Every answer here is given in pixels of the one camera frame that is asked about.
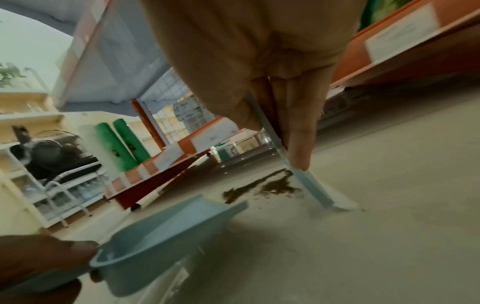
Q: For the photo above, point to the person's left hand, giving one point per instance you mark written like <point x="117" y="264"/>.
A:
<point x="33" y="255"/>

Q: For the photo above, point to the person's right hand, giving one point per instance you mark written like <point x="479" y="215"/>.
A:
<point x="243" y="41"/>

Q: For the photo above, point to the light blue plastic dustpan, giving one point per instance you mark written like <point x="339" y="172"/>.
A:
<point x="157" y="237"/>

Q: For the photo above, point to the light blue hand brush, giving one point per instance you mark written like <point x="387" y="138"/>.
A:
<point x="311" y="184"/>

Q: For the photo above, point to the cream shelf unit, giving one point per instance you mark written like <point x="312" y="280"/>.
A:
<point x="22" y="190"/>

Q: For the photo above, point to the white and green box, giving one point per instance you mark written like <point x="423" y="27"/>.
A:
<point x="190" y="112"/>

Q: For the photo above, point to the dark bag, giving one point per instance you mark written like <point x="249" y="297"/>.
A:
<point x="48" y="157"/>

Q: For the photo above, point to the small teal and white box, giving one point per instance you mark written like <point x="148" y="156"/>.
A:
<point x="228" y="151"/>

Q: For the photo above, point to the grey shelf board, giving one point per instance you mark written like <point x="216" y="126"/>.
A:
<point x="116" y="56"/>

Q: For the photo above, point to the green roll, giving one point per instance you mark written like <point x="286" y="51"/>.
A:
<point x="133" y="142"/>
<point x="112" y="145"/>

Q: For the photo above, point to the pile of brown dirt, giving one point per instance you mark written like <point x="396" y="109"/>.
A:
<point x="262" y="187"/>

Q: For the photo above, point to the low orange shelf unit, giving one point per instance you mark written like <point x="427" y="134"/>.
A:
<point x="165" y="166"/>

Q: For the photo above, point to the white paper shelf label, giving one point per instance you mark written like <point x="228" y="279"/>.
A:
<point x="401" y="32"/>

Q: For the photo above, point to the orange shelf with label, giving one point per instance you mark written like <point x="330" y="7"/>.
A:
<point x="423" y="59"/>

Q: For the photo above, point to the green plant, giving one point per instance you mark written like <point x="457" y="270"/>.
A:
<point x="9" y="74"/>

